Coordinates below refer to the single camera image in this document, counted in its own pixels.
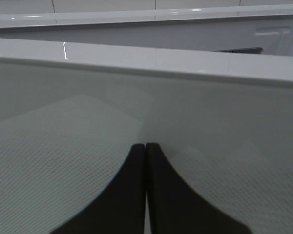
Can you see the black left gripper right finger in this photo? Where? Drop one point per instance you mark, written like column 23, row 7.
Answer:
column 175, row 208

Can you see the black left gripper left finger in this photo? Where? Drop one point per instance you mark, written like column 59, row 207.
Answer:
column 120, row 207

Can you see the white microwave door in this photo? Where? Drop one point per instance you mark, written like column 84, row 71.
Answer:
column 70, row 113

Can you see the white microwave oven body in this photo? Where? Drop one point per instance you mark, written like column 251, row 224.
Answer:
column 260, row 28

